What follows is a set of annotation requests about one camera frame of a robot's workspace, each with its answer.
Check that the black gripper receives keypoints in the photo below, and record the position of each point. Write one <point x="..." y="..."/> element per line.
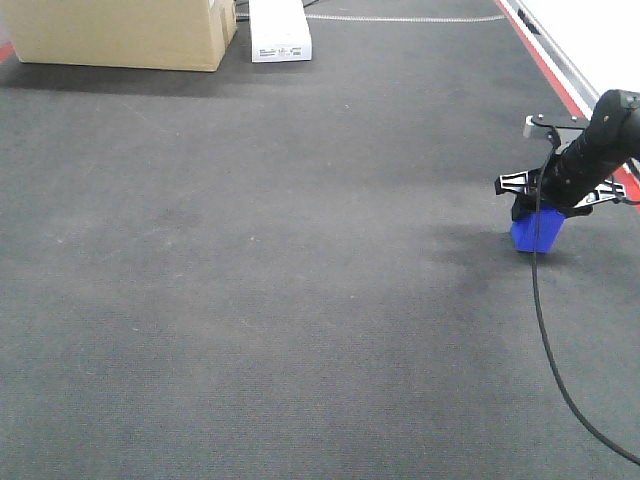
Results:
<point x="571" y="183"/>

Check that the small blue parts bin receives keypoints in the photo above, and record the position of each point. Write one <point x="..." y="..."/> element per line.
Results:
<point x="537" y="232"/>

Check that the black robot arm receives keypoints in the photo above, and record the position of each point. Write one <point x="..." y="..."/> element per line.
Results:
<point x="585" y="153"/>

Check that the white long carton box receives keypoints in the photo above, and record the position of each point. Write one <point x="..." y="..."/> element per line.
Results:
<point x="279" y="31"/>

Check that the brown cardboard box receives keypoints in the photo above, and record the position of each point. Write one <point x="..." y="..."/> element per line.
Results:
<point x="165" y="35"/>

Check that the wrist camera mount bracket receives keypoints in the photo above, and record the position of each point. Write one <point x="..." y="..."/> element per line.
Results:
<point x="568" y="127"/>

